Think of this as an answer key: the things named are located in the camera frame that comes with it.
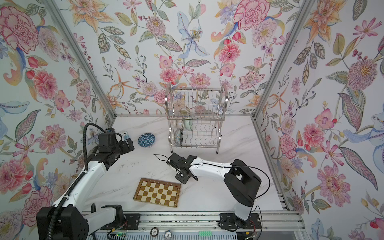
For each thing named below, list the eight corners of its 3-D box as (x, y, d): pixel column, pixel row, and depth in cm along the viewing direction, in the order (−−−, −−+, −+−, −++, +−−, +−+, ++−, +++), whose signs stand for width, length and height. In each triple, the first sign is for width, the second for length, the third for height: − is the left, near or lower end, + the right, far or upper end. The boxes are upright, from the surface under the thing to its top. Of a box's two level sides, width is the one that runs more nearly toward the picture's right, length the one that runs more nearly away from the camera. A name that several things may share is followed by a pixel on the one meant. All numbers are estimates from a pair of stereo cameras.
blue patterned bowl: (137, 147, 102) (135, 145, 100) (140, 135, 109) (139, 133, 106) (153, 147, 102) (152, 145, 100) (155, 135, 109) (155, 133, 106)
